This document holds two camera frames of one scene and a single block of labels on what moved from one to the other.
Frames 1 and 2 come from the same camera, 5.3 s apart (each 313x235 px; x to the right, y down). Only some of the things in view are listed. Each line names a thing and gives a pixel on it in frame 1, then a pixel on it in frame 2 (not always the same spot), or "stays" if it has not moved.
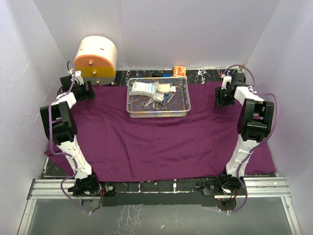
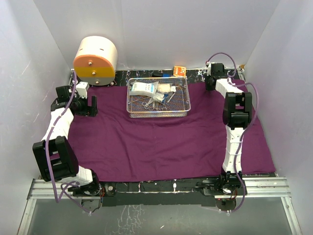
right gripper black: [220, 102] to [207, 86]
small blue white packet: [160, 97] stays
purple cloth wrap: [115, 147] stays
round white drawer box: [97, 58] stays
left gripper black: [89, 95] to [89, 111]
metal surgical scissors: [146, 105] stays
